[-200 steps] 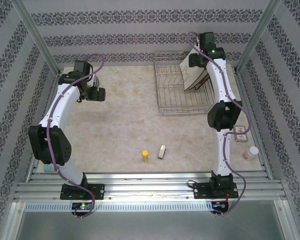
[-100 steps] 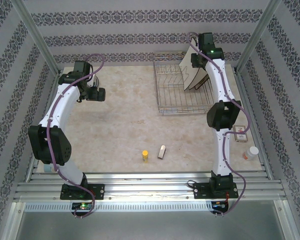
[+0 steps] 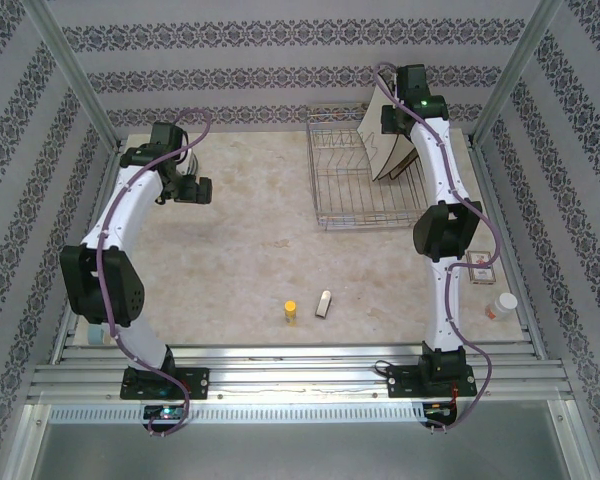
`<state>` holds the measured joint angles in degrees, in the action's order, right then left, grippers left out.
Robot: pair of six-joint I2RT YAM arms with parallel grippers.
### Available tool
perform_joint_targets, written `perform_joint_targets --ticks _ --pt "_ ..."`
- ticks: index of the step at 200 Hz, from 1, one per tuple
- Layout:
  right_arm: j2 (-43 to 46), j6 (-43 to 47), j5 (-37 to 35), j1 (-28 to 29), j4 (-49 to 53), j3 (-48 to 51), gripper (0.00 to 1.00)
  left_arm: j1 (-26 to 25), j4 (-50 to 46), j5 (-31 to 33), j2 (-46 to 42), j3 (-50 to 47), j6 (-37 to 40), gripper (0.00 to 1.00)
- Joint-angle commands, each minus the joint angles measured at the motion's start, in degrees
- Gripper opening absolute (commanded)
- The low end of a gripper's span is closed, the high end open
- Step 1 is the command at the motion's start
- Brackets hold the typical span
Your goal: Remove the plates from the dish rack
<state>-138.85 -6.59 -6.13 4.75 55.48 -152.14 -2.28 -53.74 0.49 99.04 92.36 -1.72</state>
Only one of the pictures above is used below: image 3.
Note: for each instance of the aluminium frame post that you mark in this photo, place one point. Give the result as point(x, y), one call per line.
point(73, 70)
point(516, 70)

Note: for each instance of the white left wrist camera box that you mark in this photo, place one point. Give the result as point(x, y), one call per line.
point(190, 162)

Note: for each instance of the square flower print plate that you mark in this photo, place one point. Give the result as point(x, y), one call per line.
point(409, 161)

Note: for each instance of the grey metal panel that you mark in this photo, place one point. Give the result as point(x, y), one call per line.
point(300, 450)

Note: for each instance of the small yellow bottle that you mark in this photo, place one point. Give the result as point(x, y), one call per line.
point(290, 310)

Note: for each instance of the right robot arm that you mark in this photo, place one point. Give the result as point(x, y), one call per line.
point(445, 230)

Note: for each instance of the aluminium side rail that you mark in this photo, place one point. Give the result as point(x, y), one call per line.
point(101, 197)
point(490, 180)

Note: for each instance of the small printed card box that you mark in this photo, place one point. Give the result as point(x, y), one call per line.
point(480, 275)

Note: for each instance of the small white block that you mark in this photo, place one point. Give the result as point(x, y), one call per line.
point(324, 302)

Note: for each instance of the white capped clear bottle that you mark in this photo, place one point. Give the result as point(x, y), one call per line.
point(505, 302)

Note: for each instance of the pale blue tape roll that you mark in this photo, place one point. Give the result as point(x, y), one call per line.
point(96, 334)

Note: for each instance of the small circuit board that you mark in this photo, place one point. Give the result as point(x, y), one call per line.
point(437, 411)
point(165, 413)

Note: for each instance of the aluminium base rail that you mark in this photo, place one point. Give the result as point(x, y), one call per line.
point(300, 372)

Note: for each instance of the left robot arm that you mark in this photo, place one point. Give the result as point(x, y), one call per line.
point(105, 285)

